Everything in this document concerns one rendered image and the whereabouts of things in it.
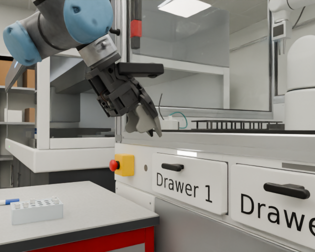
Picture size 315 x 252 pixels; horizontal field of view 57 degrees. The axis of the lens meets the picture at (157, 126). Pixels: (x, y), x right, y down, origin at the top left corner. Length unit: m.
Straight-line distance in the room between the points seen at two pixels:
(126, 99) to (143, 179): 0.39
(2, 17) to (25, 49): 4.51
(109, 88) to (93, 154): 0.87
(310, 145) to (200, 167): 0.26
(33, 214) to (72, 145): 0.66
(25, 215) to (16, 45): 0.45
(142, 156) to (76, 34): 0.57
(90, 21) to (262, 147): 0.37
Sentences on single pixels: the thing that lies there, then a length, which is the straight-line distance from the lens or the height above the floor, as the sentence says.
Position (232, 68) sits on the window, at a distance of 0.66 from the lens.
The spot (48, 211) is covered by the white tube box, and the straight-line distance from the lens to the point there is 0.85.
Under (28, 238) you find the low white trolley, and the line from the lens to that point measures 0.74.
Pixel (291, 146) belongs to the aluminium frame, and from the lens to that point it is 0.54.
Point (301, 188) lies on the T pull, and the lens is 0.48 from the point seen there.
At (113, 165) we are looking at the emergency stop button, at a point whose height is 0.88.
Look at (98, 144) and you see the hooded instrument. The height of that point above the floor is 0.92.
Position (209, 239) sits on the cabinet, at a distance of 0.72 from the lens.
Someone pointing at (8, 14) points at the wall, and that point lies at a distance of 5.08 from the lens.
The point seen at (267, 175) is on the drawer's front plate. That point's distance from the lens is 0.55.
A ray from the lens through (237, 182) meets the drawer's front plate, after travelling 0.60.
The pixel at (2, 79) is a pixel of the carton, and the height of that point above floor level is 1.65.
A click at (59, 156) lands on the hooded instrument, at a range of 1.44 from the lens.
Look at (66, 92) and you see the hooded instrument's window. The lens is 1.47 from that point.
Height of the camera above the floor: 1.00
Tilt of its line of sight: 1 degrees up
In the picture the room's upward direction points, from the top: straight up
